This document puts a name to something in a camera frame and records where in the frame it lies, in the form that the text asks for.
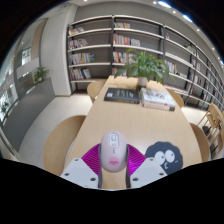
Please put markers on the black book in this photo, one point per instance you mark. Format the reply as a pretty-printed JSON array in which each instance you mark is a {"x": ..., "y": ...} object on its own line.
[{"x": 121, "y": 95}]

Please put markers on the green plant in white pot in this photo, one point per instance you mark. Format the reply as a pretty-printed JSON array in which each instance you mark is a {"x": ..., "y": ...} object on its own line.
[{"x": 145, "y": 66}]

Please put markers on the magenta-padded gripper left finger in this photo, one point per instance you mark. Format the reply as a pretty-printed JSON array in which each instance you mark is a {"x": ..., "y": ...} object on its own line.
[{"x": 77, "y": 171}]

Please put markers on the group of slatted wooden chairs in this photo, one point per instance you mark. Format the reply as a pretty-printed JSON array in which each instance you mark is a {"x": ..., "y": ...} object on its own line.
[{"x": 215, "y": 121}]

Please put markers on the pink computer mouse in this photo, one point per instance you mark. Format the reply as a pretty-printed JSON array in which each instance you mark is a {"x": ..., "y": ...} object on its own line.
[{"x": 114, "y": 151}]

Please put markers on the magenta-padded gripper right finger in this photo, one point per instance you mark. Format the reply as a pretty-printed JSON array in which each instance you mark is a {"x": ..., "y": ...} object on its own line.
[{"x": 148, "y": 170}]

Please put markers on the white red-spined book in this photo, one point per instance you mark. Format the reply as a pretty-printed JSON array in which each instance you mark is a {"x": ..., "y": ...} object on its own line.
[{"x": 156, "y": 106}]

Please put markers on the green plant on grey counter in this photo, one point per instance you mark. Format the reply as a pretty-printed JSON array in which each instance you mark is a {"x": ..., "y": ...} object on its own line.
[{"x": 41, "y": 74}]

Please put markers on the white printed book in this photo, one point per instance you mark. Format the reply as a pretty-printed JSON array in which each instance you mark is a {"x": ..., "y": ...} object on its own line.
[{"x": 156, "y": 95}]

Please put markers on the group of ceiling lights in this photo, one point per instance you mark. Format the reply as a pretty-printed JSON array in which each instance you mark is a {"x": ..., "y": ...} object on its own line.
[{"x": 163, "y": 4}]

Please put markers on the small green background plant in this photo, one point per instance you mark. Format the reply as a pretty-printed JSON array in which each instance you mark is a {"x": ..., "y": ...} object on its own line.
[{"x": 4, "y": 107}]

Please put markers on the grey shelf unit with books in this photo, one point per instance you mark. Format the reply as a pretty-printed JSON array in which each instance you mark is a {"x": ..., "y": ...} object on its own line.
[{"x": 140, "y": 31}]

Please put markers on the dark cloud-shaped mouse pad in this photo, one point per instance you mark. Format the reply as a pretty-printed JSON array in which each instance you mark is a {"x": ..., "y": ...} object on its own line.
[{"x": 165, "y": 156}]

